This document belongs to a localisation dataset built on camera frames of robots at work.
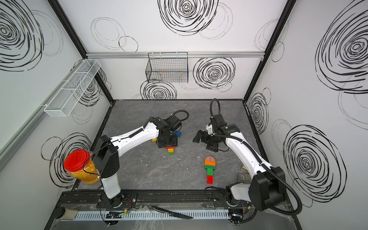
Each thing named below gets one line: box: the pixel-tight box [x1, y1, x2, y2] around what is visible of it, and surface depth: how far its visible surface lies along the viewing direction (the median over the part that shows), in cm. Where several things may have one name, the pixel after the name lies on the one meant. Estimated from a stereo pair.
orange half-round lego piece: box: [204, 155, 217, 164], surface depth 87 cm
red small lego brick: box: [206, 174, 214, 185], surface depth 81 cm
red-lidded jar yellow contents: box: [63, 149, 101, 184], surface depth 72 cm
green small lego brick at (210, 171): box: [207, 168, 214, 176], surface depth 82 cm
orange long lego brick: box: [204, 160, 217, 167], surface depth 86 cm
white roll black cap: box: [54, 206, 79, 220], surface depth 66 cm
